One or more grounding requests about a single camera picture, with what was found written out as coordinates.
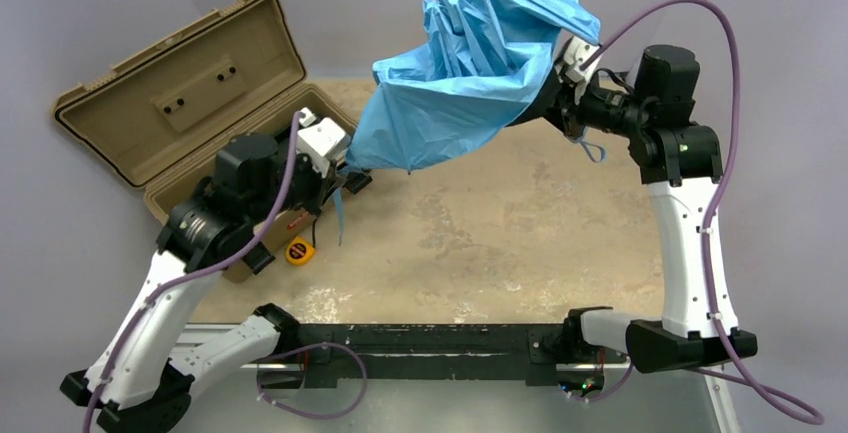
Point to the black toolbox front latch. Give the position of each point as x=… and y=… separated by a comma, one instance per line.
x=258, y=258

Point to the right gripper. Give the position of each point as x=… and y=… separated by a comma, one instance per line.
x=563, y=110

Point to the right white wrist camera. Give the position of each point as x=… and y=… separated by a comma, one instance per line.
x=576, y=61

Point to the yellow tape measure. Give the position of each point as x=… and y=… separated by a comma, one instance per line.
x=299, y=251

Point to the tan plastic toolbox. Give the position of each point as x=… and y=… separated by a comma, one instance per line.
x=161, y=116

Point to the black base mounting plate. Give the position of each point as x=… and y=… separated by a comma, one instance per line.
x=536, y=354

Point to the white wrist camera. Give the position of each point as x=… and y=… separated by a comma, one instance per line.
x=576, y=61
x=323, y=140

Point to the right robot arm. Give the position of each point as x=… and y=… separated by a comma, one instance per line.
x=680, y=165

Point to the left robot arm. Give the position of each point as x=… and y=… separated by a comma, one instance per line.
x=141, y=383

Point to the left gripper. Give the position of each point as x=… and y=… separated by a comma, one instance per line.
x=339, y=174

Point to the aluminium rail frame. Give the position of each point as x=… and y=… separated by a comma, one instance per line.
x=269, y=397

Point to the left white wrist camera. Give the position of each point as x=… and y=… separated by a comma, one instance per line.
x=323, y=140

